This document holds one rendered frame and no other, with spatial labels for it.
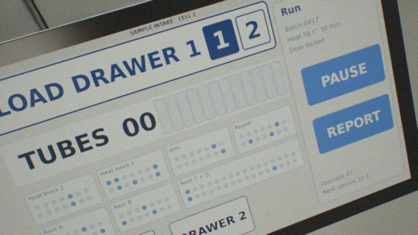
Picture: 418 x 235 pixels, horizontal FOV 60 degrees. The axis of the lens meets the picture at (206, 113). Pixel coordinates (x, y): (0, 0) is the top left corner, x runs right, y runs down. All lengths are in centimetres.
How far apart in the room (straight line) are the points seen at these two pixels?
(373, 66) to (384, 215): 118
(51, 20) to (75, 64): 132
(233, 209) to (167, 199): 8
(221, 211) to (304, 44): 21
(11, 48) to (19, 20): 146
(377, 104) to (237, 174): 18
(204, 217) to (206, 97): 14
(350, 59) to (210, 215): 24
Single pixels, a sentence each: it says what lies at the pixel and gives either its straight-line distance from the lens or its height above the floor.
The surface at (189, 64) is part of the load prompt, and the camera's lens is 38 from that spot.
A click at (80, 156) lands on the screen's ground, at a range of 39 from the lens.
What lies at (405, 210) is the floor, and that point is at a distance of 164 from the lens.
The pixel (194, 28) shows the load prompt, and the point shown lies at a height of 117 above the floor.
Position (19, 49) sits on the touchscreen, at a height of 119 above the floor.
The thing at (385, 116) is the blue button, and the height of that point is 105.
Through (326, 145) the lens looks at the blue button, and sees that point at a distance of 44.
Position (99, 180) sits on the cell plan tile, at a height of 108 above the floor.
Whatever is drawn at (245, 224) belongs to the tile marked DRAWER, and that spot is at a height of 100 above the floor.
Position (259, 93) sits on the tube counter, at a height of 110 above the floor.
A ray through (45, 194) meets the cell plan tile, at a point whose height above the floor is 108.
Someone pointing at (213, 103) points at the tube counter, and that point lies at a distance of 39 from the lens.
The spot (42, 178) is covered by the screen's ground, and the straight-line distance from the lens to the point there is 41.
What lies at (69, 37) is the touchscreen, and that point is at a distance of 38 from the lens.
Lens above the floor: 141
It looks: 53 degrees down
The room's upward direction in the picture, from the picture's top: 9 degrees counter-clockwise
